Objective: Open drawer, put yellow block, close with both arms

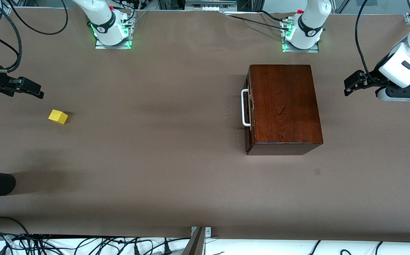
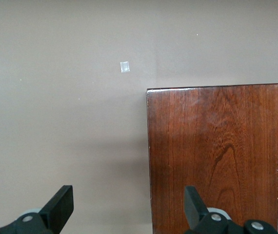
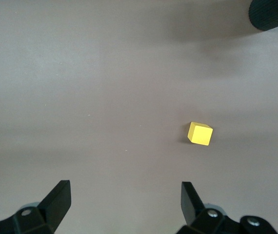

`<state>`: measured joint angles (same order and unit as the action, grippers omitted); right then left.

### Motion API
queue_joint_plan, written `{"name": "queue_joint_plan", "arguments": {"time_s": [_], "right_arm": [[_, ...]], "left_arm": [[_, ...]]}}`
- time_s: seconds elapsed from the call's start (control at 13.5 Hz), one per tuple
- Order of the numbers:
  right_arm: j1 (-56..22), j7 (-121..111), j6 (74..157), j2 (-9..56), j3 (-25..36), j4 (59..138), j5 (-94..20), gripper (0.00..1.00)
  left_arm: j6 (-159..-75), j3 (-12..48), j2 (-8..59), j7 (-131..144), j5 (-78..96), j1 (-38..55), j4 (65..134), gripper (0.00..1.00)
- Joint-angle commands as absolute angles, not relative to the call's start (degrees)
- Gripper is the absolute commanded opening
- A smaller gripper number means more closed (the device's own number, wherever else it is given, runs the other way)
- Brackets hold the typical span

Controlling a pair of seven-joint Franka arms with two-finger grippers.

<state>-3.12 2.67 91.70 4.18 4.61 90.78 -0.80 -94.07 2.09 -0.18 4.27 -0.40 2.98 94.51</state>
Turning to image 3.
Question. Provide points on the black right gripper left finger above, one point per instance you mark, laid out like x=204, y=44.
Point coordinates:
x=53, y=204

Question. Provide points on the black ribbed cylinder post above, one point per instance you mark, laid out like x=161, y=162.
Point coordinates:
x=270, y=14

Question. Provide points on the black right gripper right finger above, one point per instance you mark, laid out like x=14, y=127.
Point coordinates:
x=192, y=207

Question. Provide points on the yellow wooden cube block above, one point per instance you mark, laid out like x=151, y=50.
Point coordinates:
x=201, y=136

